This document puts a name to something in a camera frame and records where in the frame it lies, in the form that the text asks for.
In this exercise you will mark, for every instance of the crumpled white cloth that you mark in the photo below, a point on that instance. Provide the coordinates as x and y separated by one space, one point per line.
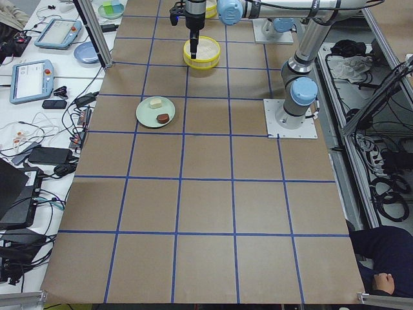
353 69

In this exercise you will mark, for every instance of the black power adapter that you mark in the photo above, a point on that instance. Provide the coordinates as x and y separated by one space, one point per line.
49 156

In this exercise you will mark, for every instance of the lower teach pendant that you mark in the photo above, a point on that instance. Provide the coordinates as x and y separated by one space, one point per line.
31 81

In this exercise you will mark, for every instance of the blue plate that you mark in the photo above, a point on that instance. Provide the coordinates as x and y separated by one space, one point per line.
85 53

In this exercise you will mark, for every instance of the black laptop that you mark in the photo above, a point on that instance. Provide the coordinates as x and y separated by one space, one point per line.
19 189

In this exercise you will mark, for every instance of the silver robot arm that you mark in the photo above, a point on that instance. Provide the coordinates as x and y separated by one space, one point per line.
301 91

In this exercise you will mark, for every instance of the brown steamed bun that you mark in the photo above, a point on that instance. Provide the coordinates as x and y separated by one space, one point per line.
163 118

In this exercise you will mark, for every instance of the white steamed bun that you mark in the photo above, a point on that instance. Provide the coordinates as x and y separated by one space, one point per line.
155 103

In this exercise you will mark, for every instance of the light green plate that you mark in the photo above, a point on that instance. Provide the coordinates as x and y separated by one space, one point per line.
147 116

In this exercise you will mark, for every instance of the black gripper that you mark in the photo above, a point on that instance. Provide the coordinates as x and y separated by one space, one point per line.
193 20

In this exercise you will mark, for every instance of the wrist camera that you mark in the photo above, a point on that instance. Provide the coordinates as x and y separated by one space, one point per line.
177 11

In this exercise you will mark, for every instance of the aluminium frame post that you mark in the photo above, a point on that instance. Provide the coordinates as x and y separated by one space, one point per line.
89 19

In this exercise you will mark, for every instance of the seated person's hand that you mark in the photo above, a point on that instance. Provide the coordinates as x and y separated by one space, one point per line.
383 282

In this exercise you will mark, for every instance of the green bowl with blocks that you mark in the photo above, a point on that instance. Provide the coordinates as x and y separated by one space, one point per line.
111 9

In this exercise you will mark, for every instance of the teach pendant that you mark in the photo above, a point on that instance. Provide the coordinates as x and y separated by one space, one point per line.
31 81
59 34

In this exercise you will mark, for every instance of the yellow bamboo steamer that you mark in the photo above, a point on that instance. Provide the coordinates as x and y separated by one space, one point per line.
211 8
208 54

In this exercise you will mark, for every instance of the upper teach pendant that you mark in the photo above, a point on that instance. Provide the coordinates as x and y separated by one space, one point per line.
59 34

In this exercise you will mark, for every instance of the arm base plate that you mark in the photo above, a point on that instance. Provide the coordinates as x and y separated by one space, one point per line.
282 125
273 31

